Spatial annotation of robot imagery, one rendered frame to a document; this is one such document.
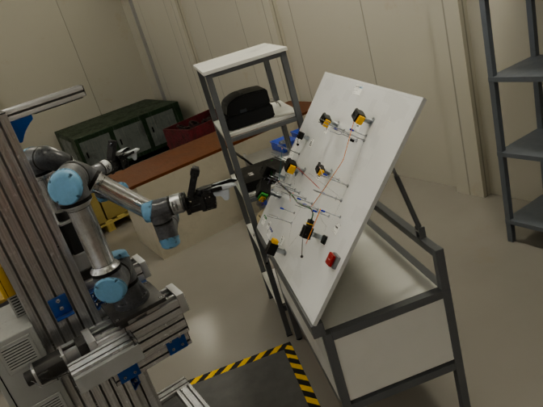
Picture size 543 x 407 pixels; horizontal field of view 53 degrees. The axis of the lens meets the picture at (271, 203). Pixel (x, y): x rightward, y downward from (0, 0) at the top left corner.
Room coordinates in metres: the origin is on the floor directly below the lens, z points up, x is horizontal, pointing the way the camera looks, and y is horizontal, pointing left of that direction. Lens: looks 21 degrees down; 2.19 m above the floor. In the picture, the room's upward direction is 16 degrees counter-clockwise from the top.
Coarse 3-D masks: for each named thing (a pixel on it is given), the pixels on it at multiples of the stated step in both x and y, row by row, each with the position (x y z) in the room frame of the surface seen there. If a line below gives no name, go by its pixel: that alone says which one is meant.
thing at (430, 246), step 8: (376, 208) 2.61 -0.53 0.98; (384, 208) 2.54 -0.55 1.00; (384, 216) 2.51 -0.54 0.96; (392, 216) 2.42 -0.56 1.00; (400, 224) 2.32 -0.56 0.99; (408, 224) 2.29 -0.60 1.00; (408, 232) 2.23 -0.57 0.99; (416, 232) 2.16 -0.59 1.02; (424, 232) 2.13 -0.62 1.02; (416, 240) 2.16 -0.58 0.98; (424, 240) 2.11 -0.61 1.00; (424, 248) 2.09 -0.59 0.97; (432, 248) 2.01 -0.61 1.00; (440, 248) 1.99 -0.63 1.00; (432, 256) 2.02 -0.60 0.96; (440, 256) 1.99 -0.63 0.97; (440, 264) 1.98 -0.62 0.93; (440, 272) 1.98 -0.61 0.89; (440, 280) 1.98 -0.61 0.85; (448, 280) 1.99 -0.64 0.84; (440, 288) 1.99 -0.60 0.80
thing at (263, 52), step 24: (264, 48) 3.40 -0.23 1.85; (216, 72) 3.12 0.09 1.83; (288, 72) 3.18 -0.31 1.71; (216, 96) 3.13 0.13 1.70; (216, 120) 3.66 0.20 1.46; (264, 120) 3.24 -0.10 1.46; (288, 120) 3.18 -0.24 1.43; (240, 168) 3.13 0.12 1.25; (240, 192) 3.27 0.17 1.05; (264, 264) 3.14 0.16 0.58; (288, 336) 3.12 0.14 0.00
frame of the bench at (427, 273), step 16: (368, 224) 2.80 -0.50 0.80; (448, 288) 1.99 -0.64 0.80; (288, 304) 2.88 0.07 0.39; (400, 304) 1.97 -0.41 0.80; (416, 304) 1.97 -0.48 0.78; (448, 304) 1.98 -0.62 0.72; (352, 320) 1.96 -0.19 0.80; (368, 320) 1.94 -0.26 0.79; (384, 320) 1.95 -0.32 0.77; (448, 320) 1.98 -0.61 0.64; (336, 336) 1.92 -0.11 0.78; (336, 352) 1.92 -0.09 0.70; (336, 368) 1.91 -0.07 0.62; (432, 368) 1.99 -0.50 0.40; (448, 368) 1.98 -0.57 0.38; (464, 368) 1.99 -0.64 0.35; (336, 384) 1.92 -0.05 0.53; (400, 384) 1.95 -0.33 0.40; (416, 384) 1.96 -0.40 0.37; (464, 384) 1.99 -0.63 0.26; (352, 400) 1.94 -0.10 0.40; (368, 400) 1.93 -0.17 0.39; (464, 400) 1.98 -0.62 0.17
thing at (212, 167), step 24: (192, 144) 5.93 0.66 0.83; (216, 144) 5.62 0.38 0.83; (240, 144) 5.50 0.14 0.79; (264, 144) 5.62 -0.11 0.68; (144, 168) 5.50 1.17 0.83; (168, 168) 5.22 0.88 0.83; (216, 168) 5.34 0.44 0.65; (144, 192) 5.00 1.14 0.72; (168, 192) 5.10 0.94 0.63; (192, 216) 5.16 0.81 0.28; (216, 216) 5.27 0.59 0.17; (240, 216) 5.38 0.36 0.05; (144, 240) 5.46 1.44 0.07; (192, 240) 5.12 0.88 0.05
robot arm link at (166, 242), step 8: (160, 224) 1.86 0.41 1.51; (168, 224) 1.86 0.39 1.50; (176, 224) 1.93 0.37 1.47; (160, 232) 1.86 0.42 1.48; (168, 232) 1.86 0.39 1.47; (176, 232) 1.88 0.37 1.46; (160, 240) 1.87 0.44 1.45; (168, 240) 1.86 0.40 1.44; (176, 240) 1.87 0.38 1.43; (168, 248) 1.86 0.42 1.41
